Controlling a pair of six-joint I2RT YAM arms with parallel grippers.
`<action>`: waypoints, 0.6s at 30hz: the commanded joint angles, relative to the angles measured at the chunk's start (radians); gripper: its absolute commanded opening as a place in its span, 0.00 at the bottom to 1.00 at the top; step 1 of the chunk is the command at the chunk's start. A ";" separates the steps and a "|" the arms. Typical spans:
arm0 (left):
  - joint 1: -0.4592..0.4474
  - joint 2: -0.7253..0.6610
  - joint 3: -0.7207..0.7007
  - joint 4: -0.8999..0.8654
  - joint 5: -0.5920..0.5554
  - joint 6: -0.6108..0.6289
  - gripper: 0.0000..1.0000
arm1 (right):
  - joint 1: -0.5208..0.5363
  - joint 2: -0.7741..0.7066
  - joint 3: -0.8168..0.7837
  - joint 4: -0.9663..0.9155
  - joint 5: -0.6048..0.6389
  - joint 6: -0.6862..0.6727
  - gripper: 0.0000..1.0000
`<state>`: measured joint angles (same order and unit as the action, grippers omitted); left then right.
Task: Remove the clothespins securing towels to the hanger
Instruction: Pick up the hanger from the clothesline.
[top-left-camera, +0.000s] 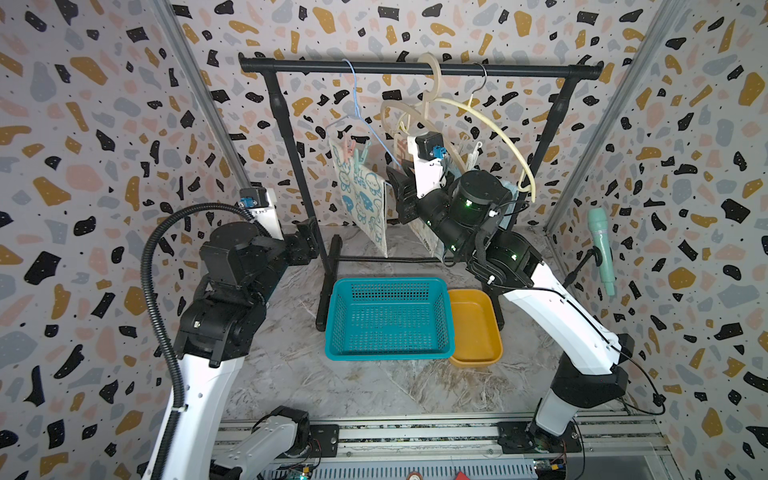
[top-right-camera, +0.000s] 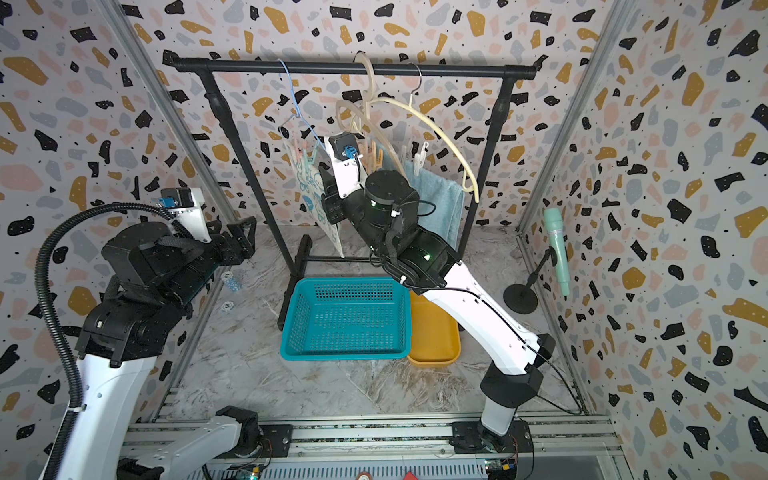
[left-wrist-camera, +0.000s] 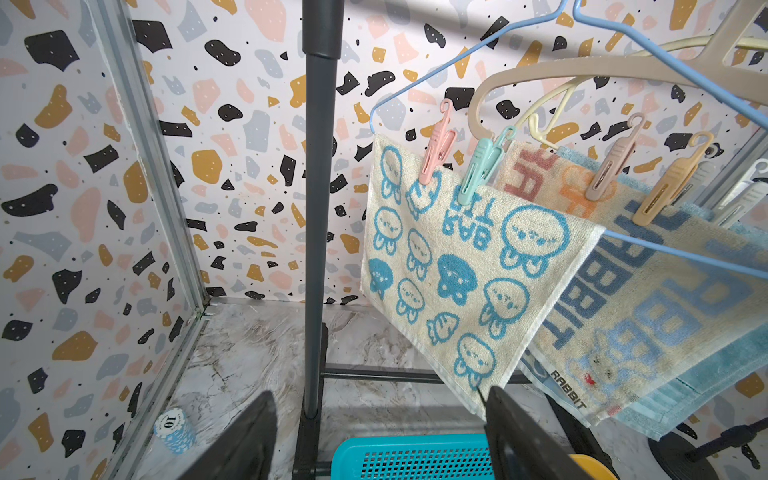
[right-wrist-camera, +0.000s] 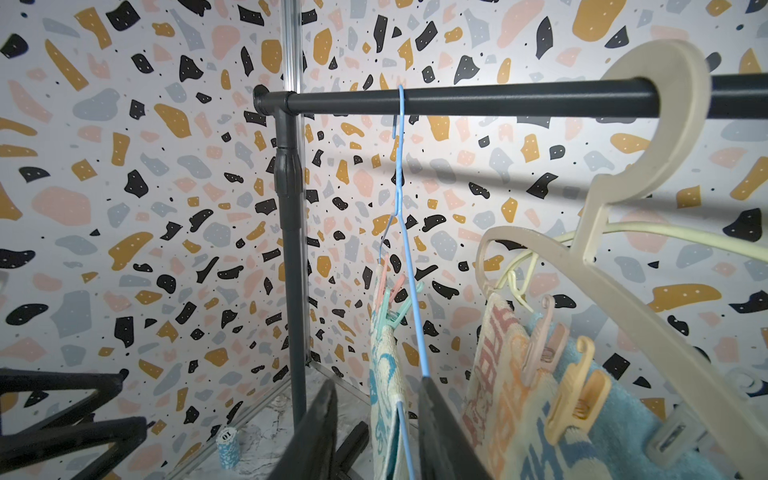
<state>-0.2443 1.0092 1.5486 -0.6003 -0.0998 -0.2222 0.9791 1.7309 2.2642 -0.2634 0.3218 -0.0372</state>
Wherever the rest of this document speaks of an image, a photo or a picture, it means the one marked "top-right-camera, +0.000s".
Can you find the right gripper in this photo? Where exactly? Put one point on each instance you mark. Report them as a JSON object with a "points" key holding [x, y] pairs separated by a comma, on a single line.
{"points": [[327, 189]]}

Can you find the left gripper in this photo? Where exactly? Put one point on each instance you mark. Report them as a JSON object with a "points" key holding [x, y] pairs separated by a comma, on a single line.
{"points": [[227, 243]]}

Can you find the cream towel blue cartoon print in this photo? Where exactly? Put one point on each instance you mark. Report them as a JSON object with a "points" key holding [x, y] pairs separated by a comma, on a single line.
{"points": [[311, 188]]}

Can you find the blue wire hanger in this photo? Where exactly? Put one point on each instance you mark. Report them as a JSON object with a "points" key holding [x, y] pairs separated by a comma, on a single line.
{"points": [[297, 112]]}

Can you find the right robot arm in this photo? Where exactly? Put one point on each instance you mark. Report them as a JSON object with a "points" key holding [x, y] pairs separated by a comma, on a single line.
{"points": [[384, 210]]}

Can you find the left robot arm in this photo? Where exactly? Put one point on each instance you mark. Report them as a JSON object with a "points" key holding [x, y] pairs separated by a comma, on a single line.
{"points": [[159, 268]]}

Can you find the beige plastic hanger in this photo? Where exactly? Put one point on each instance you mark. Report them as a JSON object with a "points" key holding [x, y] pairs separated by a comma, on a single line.
{"points": [[357, 119]]}

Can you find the cream plastic hanger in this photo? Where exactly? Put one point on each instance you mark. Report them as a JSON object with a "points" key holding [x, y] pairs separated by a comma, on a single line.
{"points": [[469, 183]]}

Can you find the black clothes rack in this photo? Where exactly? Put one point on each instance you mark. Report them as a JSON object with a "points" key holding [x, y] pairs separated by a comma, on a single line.
{"points": [[206, 69]]}

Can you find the blue poker chip stack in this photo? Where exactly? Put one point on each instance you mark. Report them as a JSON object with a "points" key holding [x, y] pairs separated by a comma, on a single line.
{"points": [[231, 281]]}

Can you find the white clothespin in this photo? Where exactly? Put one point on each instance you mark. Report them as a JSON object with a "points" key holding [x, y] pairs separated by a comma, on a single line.
{"points": [[420, 158]]}

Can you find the light teal towel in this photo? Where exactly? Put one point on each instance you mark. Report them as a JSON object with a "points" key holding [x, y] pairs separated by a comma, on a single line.
{"points": [[444, 198]]}

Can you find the teal plastic basket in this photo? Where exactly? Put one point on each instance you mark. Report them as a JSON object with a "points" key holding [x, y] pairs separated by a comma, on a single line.
{"points": [[347, 318]]}

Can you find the yellow plastic tray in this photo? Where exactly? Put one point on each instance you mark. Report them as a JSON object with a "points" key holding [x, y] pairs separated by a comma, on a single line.
{"points": [[435, 338]]}

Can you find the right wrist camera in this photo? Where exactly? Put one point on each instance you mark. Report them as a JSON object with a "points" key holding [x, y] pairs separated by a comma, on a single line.
{"points": [[346, 162]]}

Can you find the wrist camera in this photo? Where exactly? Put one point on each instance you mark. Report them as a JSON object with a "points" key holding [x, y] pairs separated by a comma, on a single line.
{"points": [[186, 203], [346, 162]]}

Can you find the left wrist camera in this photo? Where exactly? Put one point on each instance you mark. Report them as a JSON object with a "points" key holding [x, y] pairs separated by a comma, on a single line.
{"points": [[186, 203]]}

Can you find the aluminium rail base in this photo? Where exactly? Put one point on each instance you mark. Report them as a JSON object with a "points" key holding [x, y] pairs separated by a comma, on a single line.
{"points": [[539, 445]]}

